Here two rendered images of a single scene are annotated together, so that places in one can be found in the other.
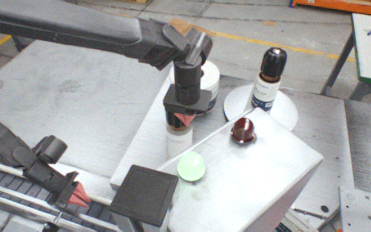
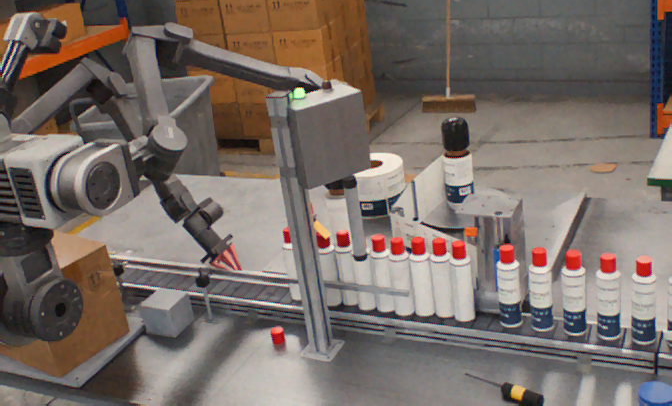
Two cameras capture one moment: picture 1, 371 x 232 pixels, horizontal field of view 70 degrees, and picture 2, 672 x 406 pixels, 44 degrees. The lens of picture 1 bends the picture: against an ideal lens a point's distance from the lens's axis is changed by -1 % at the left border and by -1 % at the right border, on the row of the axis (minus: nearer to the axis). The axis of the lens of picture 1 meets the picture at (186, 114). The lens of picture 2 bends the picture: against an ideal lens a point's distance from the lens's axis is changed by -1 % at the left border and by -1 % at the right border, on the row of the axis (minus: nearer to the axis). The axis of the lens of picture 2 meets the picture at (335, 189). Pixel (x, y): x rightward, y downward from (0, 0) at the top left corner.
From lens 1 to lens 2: 1.69 m
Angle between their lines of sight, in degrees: 27
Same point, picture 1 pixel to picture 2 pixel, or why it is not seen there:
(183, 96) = not seen: hidden behind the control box
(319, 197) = not seen: hidden behind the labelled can
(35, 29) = (229, 67)
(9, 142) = (179, 187)
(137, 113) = not seen: hidden behind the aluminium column
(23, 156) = (188, 201)
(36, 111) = (173, 235)
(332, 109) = (564, 201)
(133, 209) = (273, 96)
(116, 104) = (276, 223)
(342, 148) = (558, 231)
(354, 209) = (472, 203)
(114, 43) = (272, 79)
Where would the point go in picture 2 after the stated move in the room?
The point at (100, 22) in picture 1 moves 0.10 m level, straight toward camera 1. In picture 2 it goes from (263, 66) to (268, 75)
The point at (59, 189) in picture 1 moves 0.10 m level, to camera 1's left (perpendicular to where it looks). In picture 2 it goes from (214, 242) to (180, 244)
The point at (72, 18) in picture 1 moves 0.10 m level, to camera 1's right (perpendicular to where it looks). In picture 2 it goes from (248, 63) to (286, 59)
